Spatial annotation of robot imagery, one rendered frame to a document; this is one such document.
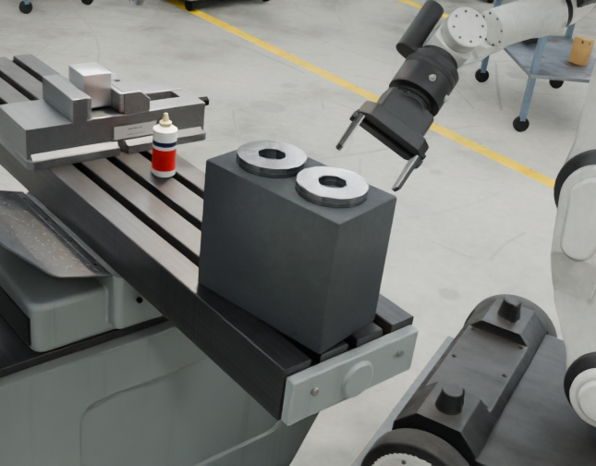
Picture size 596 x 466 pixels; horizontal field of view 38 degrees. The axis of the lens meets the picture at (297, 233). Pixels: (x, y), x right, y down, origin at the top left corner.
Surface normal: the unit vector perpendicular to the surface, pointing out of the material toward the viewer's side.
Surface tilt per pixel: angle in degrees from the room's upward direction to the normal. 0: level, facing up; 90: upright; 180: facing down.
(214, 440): 90
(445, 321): 0
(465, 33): 51
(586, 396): 90
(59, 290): 0
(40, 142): 90
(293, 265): 90
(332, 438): 0
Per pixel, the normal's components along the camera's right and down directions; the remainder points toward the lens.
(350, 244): 0.76, 0.39
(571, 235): -0.48, 0.37
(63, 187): -0.77, 0.23
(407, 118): 0.27, -0.18
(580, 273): -0.51, 0.70
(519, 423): 0.11, -0.87
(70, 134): 0.60, 0.44
